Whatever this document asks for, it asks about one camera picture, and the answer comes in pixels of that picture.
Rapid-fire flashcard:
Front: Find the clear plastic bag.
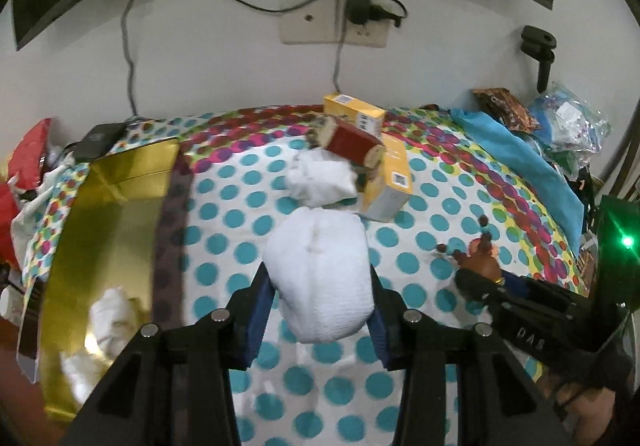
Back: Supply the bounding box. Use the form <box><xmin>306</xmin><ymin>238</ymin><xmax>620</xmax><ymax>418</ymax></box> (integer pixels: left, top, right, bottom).
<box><xmin>529</xmin><ymin>83</ymin><xmax>612</xmax><ymax>169</ymax></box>

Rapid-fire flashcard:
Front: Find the black wall bracket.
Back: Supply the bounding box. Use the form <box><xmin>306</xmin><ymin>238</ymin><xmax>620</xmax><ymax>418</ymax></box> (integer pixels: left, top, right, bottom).
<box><xmin>520</xmin><ymin>25</ymin><xmax>557</xmax><ymax>92</ymax></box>

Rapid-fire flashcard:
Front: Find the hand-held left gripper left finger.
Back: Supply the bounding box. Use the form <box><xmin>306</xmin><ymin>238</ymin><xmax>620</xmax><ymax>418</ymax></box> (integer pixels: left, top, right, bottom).
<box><xmin>60</xmin><ymin>263</ymin><xmax>276</xmax><ymax>446</ymax></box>

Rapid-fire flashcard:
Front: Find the thin dark cable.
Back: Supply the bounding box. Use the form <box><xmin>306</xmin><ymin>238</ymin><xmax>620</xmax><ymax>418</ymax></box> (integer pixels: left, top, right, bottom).
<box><xmin>121</xmin><ymin>0</ymin><xmax>147</xmax><ymax>118</ymax></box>

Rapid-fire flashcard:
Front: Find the black set-top box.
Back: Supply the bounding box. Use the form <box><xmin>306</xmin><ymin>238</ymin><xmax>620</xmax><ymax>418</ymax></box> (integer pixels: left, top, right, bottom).
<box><xmin>73</xmin><ymin>123</ymin><xmax>129</xmax><ymax>162</ymax></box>

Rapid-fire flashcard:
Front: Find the red paper bag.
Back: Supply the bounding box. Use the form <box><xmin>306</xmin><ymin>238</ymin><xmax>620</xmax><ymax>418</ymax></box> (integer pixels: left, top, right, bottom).
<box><xmin>0</xmin><ymin>119</ymin><xmax>54</xmax><ymax>268</ymax></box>

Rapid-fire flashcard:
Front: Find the brown snack packet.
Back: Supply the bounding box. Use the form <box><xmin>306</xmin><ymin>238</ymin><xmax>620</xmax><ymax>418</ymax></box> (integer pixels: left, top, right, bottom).
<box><xmin>472</xmin><ymin>88</ymin><xmax>542</xmax><ymax>133</ymax></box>

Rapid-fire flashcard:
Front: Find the white plastic-wrapped bundle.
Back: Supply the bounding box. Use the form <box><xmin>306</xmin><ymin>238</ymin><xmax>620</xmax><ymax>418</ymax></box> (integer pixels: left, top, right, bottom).
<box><xmin>285</xmin><ymin>149</ymin><xmax>358</xmax><ymax>207</ymax></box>
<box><xmin>89</xmin><ymin>287</ymin><xmax>143</xmax><ymax>357</ymax></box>
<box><xmin>60</xmin><ymin>348</ymin><xmax>113</xmax><ymax>404</ymax></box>

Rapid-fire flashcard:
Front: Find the blue cloth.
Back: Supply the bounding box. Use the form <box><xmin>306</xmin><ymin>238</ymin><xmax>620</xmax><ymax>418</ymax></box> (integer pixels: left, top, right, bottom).
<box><xmin>450</xmin><ymin>108</ymin><xmax>587</xmax><ymax>243</ymax></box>

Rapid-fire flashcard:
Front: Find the grey socket cable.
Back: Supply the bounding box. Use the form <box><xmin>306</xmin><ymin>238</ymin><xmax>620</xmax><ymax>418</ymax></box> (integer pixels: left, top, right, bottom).
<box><xmin>331</xmin><ymin>26</ymin><xmax>347</xmax><ymax>96</ymax></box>

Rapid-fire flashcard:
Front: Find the yellow carton box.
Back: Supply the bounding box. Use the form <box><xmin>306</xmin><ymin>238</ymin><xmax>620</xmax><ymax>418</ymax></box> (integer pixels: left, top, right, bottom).
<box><xmin>322</xmin><ymin>93</ymin><xmax>387</xmax><ymax>137</ymax></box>
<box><xmin>359</xmin><ymin>133</ymin><xmax>414</xmax><ymax>222</ymax></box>

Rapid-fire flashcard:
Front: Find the large white towel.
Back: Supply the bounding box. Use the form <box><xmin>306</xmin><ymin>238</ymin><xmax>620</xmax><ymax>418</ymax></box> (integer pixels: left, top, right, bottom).
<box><xmin>262</xmin><ymin>206</ymin><xmax>376</xmax><ymax>344</ymax></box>

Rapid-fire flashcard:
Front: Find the person's right hand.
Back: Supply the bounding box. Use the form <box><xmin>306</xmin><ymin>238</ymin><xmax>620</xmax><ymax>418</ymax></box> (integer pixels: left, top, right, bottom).
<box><xmin>542</xmin><ymin>368</ymin><xmax>623</xmax><ymax>444</ymax></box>

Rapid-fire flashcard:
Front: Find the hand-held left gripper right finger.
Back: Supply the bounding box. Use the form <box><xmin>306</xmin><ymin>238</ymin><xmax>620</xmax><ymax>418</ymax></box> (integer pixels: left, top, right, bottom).
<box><xmin>366</xmin><ymin>266</ymin><xmax>576</xmax><ymax>446</ymax></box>

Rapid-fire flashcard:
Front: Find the beige wall socket plate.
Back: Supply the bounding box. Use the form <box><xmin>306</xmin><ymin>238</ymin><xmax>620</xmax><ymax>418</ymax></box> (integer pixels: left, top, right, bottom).
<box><xmin>279</xmin><ymin>0</ymin><xmax>391</xmax><ymax>48</ymax></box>

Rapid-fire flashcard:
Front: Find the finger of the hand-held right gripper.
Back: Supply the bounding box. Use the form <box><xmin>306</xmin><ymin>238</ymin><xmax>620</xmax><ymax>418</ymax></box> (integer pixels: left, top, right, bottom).
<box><xmin>454</xmin><ymin>269</ymin><xmax>523</xmax><ymax>309</ymax></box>

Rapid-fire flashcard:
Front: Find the gold tin tray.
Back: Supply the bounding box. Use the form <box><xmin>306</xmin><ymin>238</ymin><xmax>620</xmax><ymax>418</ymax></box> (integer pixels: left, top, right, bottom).
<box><xmin>17</xmin><ymin>137</ymin><xmax>193</xmax><ymax>423</ymax></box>

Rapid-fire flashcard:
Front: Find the polka dot tablecloth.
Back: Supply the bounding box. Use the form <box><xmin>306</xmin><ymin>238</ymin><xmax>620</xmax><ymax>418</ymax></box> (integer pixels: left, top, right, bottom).
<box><xmin>25</xmin><ymin>104</ymin><xmax>593</xmax><ymax>446</ymax></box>

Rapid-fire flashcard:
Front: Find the small doll figure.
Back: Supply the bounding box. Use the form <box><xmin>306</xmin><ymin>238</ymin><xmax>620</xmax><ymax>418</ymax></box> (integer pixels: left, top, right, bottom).
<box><xmin>432</xmin><ymin>213</ymin><xmax>502</xmax><ymax>284</ymax></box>

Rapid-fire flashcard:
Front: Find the red carton box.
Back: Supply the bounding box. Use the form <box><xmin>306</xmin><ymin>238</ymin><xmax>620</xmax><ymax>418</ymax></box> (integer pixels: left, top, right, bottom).
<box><xmin>306</xmin><ymin>116</ymin><xmax>386</xmax><ymax>177</ymax></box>

